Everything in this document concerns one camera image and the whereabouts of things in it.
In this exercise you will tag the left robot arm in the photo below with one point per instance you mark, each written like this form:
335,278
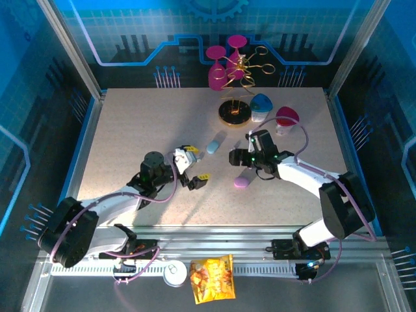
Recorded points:
65,234

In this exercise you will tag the pink wine glass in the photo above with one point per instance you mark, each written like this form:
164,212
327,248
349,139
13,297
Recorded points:
236,41
216,79

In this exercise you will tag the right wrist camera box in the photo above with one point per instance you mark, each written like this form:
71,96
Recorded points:
251,134

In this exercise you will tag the blue earbud charging case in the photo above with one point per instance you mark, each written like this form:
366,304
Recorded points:
213,148

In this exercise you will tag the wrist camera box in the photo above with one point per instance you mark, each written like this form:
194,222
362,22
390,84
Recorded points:
251,134
183,159

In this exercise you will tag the yellow snack bag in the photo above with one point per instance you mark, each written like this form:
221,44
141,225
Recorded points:
213,279

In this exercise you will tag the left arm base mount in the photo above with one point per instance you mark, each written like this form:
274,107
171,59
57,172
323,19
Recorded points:
146,248

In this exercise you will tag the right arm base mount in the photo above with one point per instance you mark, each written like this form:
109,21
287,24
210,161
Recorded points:
282,250

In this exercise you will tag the aluminium frame post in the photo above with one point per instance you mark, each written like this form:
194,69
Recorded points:
357,48
70,48

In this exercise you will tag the blue lid plastic cup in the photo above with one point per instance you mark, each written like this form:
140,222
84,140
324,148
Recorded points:
260,109

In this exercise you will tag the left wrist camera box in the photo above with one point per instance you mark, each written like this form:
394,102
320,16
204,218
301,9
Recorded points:
183,159

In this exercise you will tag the pink lid plastic cup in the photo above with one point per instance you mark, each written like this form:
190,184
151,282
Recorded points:
286,115

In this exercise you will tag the silver tin can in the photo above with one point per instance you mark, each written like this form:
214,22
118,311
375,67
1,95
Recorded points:
175,273

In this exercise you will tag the purple earbud charging case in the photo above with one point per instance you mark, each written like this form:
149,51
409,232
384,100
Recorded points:
241,182

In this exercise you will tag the aluminium table frame rail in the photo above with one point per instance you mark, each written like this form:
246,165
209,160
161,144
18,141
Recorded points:
211,242

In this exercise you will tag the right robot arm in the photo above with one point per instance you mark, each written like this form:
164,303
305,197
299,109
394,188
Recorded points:
344,208

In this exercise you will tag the blue table edge strip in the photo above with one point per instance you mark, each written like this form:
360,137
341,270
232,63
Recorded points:
79,146
351,146

